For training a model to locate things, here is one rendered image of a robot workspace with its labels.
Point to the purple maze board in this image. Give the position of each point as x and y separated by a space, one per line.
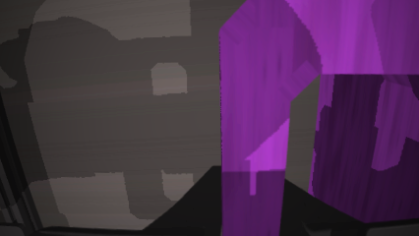
366 149

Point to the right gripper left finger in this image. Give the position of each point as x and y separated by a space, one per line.
197 213

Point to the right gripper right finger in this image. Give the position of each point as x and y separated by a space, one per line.
304 215

